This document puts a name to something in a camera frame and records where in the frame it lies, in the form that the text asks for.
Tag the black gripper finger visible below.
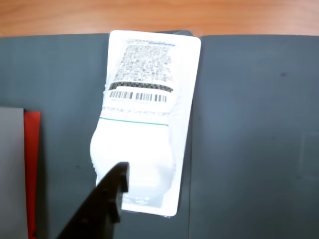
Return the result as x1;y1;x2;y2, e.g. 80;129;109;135
54;161;130;239

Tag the white packaged sandwich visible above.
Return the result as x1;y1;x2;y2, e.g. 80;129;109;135
89;29;202;219

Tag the gray paper box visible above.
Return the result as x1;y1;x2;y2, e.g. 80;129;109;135
0;107;28;239

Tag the red paper sheet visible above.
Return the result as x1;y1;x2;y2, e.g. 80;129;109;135
23;112;41;239

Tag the dark gray table mat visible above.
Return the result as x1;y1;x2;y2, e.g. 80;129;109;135
0;30;202;239
188;34;319;239

